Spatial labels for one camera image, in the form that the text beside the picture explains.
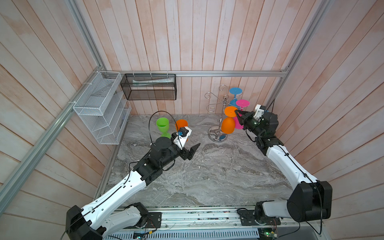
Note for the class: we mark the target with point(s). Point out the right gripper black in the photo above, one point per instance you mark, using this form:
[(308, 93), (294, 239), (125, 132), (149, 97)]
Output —
[(246, 117)]

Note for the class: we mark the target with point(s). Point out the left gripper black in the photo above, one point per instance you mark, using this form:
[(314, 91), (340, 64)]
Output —
[(186, 154)]

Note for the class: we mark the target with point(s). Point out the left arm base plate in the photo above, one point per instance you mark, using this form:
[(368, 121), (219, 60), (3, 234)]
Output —
[(150, 220)]

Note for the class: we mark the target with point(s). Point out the horizontal aluminium wall profile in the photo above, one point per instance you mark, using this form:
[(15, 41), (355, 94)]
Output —
[(219, 73)]

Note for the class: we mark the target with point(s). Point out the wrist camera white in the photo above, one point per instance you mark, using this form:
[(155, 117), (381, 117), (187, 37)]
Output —
[(181, 137), (259, 111)]

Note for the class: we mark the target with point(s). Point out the orange wine glass front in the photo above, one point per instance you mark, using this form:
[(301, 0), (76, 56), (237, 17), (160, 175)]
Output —
[(182, 124)]

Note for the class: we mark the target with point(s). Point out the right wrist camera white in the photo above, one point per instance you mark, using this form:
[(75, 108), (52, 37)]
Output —
[(259, 111)]

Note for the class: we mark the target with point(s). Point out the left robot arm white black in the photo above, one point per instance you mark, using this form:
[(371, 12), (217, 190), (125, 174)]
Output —
[(146, 170)]

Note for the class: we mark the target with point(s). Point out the orange wine glass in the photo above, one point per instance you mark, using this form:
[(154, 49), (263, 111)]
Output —
[(229, 123), (182, 124)]

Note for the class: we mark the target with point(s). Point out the black wire mesh basket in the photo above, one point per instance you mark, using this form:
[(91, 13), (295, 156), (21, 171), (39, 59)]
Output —
[(149, 87)]

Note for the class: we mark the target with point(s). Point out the white wire mesh shelf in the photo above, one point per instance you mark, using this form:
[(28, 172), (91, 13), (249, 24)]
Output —
[(103, 109)]

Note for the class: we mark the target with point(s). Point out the green plastic wine glass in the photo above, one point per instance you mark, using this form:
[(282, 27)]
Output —
[(163, 125)]

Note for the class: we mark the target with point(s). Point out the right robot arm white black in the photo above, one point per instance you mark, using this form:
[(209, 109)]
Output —
[(311, 198)]

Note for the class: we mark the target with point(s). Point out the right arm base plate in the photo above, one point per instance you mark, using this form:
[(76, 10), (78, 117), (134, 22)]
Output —
[(249, 218)]

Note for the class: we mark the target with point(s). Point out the aluminium mounting rail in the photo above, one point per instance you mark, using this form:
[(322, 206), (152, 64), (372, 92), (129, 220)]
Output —
[(195, 217)]

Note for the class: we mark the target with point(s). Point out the blue plastic wine glass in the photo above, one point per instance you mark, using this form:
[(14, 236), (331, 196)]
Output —
[(236, 92)]

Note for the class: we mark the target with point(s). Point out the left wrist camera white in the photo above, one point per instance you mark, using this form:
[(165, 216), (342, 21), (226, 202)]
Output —
[(181, 137)]

